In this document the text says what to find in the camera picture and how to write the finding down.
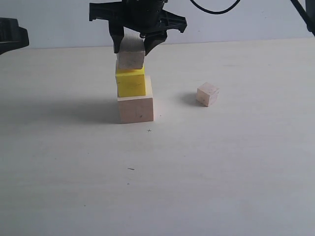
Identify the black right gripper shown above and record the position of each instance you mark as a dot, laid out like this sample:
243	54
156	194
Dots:
146	17

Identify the yellow cube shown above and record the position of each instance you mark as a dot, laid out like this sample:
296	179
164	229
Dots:
130	82

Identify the large light wooden cube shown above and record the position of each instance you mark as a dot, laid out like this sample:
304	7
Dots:
137	109

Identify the medium wooden cube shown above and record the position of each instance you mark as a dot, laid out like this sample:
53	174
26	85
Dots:
132	52

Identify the small wooden cube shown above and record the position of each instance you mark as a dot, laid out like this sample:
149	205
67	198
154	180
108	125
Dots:
207	94

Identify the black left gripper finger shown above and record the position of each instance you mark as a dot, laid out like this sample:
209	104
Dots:
12	36

